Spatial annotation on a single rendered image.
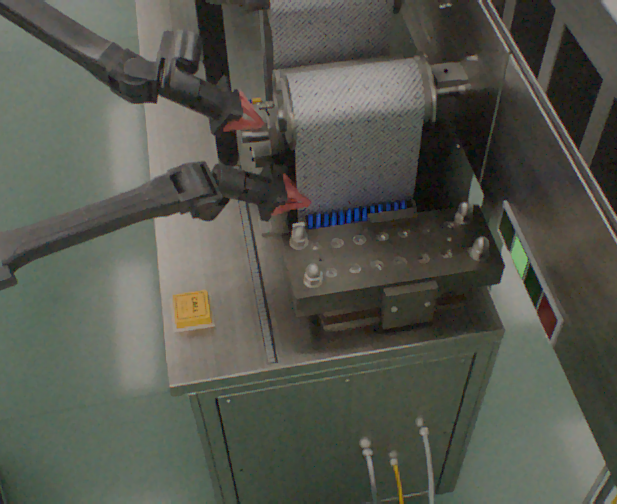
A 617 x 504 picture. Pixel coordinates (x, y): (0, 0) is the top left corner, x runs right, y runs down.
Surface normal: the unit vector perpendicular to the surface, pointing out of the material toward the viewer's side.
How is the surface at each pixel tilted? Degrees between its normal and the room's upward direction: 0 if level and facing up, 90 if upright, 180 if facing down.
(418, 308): 90
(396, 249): 0
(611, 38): 90
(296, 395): 90
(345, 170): 90
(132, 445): 0
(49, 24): 24
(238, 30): 0
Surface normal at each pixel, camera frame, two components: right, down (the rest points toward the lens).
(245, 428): 0.19, 0.76
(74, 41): 0.13, -0.29
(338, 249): -0.01, -0.63
